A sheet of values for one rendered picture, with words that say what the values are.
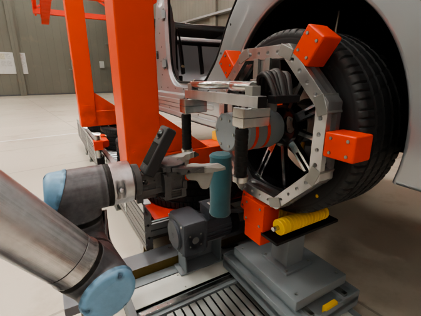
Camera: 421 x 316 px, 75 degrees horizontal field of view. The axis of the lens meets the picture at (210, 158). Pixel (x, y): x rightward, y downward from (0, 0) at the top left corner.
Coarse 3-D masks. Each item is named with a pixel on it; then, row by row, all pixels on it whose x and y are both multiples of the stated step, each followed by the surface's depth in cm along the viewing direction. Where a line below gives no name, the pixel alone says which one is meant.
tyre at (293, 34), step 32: (288, 32) 90; (352, 64) 75; (384, 64) 83; (352, 96) 74; (384, 96) 77; (352, 128) 75; (384, 128) 78; (384, 160) 83; (320, 192) 88; (352, 192) 87
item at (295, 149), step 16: (288, 112) 103; (304, 112) 92; (304, 128) 97; (288, 144) 100; (256, 160) 121; (272, 160) 124; (288, 160) 128; (304, 160) 94; (272, 176) 115; (288, 176) 105
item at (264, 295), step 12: (228, 252) 139; (228, 264) 135; (240, 264) 133; (240, 276) 127; (252, 276) 125; (252, 288) 119; (264, 288) 118; (336, 288) 114; (348, 288) 118; (264, 300) 113; (276, 300) 112; (324, 300) 112; (336, 300) 112; (348, 300) 111; (276, 312) 107; (288, 312) 106; (300, 312) 104; (312, 312) 102; (324, 312) 103; (336, 312) 108
